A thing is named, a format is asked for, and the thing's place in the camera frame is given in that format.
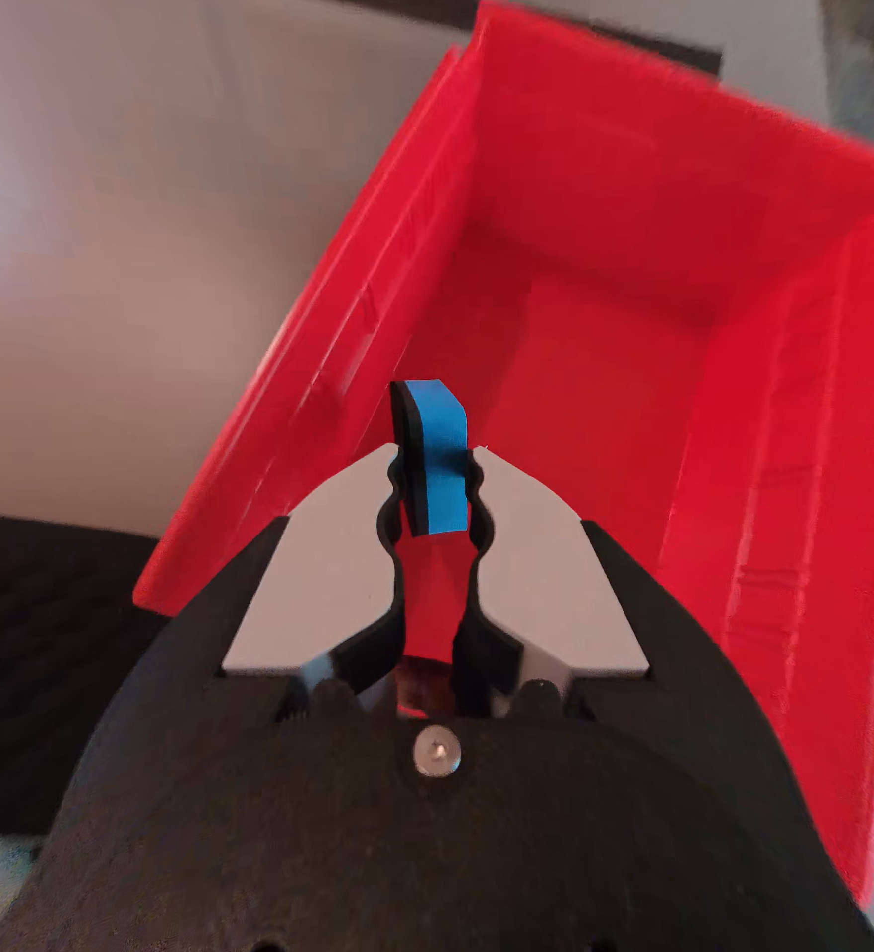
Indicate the black textured mat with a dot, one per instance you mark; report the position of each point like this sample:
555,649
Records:
43,669

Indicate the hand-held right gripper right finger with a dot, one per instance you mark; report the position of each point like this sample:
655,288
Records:
556,595

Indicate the blue and black foam piece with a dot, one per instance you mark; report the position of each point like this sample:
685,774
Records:
437,461

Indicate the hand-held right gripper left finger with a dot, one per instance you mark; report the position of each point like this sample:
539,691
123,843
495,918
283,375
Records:
310,587

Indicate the red plastic bin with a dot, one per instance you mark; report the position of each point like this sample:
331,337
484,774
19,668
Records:
615,260

